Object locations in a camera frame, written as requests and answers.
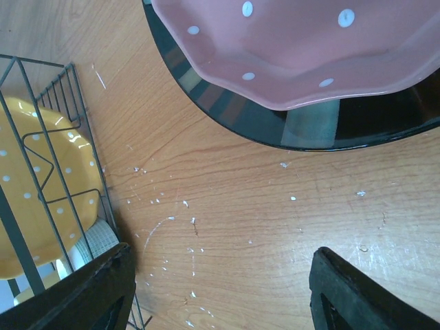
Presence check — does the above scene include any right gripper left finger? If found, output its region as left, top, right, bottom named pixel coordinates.
left=1, top=243, right=135, bottom=329

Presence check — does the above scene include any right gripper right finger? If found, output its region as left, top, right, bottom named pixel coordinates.
left=309, top=247, right=439, bottom=329

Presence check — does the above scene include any light green ceramic bowl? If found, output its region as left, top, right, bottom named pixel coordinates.
left=68, top=218, right=119, bottom=271

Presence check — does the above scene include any dark wire dish rack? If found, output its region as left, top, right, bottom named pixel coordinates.
left=0, top=54, right=154, bottom=330

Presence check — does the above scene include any orange dotted plate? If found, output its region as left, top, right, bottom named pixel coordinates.
left=1, top=97, right=103, bottom=266

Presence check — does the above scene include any black rimmed cream plate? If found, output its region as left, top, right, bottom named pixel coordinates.
left=143, top=1, right=439, bottom=151

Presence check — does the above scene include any pink dotted plate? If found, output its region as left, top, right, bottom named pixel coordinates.
left=152, top=1, right=439, bottom=111

